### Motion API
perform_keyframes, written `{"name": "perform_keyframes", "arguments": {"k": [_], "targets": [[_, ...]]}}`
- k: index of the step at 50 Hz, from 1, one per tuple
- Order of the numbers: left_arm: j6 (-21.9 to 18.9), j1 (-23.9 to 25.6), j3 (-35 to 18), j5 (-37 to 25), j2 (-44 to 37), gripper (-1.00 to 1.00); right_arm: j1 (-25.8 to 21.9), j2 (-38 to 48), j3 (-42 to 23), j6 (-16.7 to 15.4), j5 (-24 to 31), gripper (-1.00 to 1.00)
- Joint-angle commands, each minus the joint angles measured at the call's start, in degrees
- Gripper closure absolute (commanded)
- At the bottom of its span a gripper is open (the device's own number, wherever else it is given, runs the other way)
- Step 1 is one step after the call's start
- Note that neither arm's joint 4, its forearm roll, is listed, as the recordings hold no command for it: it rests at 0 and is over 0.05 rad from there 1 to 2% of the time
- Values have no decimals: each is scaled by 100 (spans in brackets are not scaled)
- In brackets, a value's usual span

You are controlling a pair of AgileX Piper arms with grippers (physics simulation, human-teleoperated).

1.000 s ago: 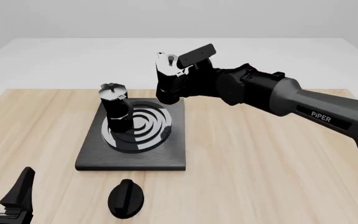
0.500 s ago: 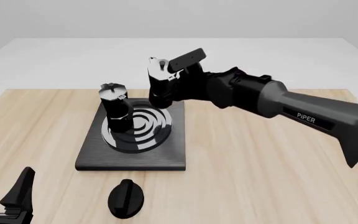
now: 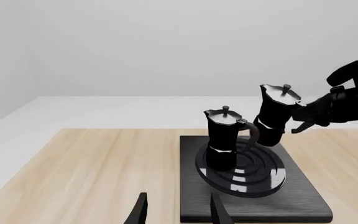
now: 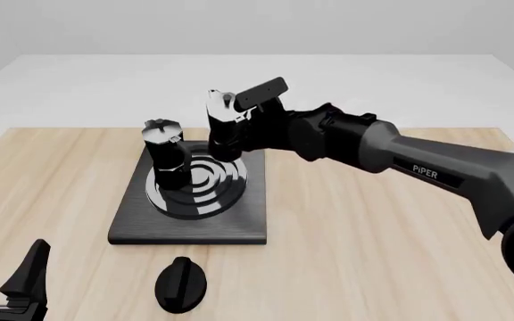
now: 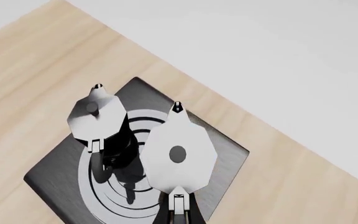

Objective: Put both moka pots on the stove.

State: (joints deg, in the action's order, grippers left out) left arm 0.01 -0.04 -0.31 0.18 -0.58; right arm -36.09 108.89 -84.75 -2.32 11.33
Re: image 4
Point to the flat black stove plate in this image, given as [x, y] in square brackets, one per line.
[221, 220]

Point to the small flat plate on stalk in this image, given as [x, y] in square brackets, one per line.
[259, 92]

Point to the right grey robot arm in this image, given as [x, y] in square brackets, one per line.
[417, 160]

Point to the black and silver moka pot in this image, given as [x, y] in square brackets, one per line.
[168, 157]
[222, 133]

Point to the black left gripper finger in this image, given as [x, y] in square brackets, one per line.
[27, 277]

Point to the round black stove knob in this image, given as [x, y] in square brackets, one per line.
[180, 286]

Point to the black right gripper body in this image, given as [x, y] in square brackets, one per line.
[268, 130]

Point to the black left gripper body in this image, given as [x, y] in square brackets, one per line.
[2, 312]

